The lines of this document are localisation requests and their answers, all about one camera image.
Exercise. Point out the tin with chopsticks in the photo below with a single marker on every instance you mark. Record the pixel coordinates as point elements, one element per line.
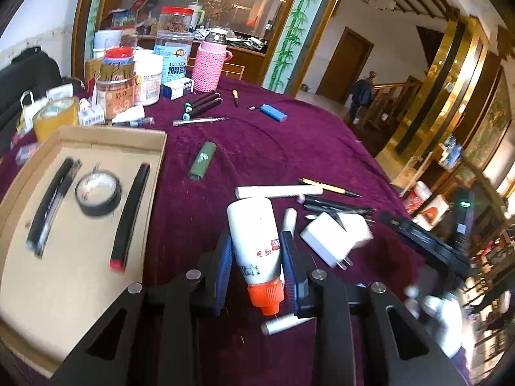
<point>115,81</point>

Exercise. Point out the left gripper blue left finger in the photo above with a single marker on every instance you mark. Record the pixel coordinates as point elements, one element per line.
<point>220,268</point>

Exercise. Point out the small orange screwdriver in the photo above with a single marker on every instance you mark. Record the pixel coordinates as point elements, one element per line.
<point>235,97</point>

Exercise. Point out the white barcode box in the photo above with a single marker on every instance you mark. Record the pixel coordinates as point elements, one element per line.
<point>92,116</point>

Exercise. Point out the blue label plastic jar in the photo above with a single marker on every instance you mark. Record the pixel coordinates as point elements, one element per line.
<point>175,48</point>

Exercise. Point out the black gel pen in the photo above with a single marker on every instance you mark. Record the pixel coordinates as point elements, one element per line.
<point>49,205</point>

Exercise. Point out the black marker green cap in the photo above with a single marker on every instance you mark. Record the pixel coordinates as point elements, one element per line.
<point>208,96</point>

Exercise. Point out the person in dark coat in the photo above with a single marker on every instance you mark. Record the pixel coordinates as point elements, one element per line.
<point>361,93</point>

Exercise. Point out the blue lighter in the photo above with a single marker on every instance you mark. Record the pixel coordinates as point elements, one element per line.
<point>273,113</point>

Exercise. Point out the black leather sofa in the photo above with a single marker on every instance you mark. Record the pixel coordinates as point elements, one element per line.
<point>32,70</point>

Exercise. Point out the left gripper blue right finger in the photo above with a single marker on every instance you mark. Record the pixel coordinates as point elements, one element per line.
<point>295,273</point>

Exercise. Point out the yellow black pen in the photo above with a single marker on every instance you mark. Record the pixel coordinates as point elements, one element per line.
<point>330,188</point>

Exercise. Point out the cardboard box tray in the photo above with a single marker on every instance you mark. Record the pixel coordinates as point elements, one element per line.
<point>49,302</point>

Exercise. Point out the black marker red cap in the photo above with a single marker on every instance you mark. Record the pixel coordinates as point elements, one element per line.
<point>125,228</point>

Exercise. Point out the black electrical tape roll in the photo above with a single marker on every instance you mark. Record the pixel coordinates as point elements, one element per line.
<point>98,193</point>

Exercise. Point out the small white blue box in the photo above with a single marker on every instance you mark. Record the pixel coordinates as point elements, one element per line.
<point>177,88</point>

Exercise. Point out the silver ballpoint pen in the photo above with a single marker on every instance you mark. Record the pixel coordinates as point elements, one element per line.
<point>183,122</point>

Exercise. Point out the white glue bottle orange cap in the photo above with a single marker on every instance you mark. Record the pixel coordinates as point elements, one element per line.
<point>256,247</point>

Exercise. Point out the white paper bag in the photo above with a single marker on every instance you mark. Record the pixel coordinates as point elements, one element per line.
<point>30,107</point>

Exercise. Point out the white plastic jar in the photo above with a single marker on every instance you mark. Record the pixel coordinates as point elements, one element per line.
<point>148,76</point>

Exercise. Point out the red lid snack jar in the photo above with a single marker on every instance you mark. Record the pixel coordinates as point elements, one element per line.
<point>175,19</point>

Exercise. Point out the yellow packing tape roll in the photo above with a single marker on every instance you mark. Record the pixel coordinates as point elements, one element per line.
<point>55,114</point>

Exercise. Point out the pink knitted cup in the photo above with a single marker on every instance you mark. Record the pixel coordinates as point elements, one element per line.
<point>211,54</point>

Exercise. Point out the black marker blue cap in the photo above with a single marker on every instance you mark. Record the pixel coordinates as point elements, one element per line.
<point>202,108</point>

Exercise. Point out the white paint marker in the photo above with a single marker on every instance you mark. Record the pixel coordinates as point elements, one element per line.
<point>282,191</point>

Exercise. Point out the black marker pink cap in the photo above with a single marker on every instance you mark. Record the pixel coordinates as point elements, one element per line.
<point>314,201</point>

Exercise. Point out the gloved right hand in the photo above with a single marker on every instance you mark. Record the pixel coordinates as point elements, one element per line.
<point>442,317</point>

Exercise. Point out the green lighter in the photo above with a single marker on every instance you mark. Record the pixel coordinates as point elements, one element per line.
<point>202,161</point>

